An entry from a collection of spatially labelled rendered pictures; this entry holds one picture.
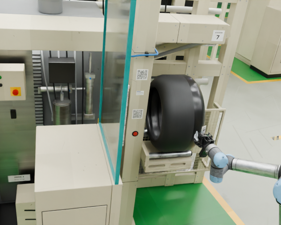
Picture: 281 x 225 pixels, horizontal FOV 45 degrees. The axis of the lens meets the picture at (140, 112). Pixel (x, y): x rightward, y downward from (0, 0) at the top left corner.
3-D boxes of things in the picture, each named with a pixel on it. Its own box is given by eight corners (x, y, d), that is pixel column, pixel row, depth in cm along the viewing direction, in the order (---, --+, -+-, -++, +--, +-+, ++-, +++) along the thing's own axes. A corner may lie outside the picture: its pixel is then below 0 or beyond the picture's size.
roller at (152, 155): (146, 160, 240) (147, 153, 239) (145, 158, 244) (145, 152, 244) (192, 156, 249) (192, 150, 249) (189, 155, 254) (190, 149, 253)
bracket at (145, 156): (144, 166, 239) (146, 155, 234) (131, 135, 272) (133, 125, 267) (148, 166, 240) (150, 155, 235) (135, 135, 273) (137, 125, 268)
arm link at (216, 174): (227, 177, 197) (229, 160, 193) (218, 186, 189) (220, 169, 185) (215, 172, 202) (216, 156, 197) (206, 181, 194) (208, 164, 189)
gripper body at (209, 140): (208, 131, 206) (217, 140, 196) (206, 143, 210) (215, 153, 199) (197, 131, 204) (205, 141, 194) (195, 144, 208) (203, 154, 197)
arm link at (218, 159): (215, 170, 184) (216, 157, 181) (206, 160, 194) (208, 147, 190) (228, 168, 186) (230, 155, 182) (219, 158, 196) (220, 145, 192)
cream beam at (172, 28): (145, 43, 232) (147, 21, 224) (136, 31, 253) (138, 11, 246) (225, 44, 248) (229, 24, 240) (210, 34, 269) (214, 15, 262)
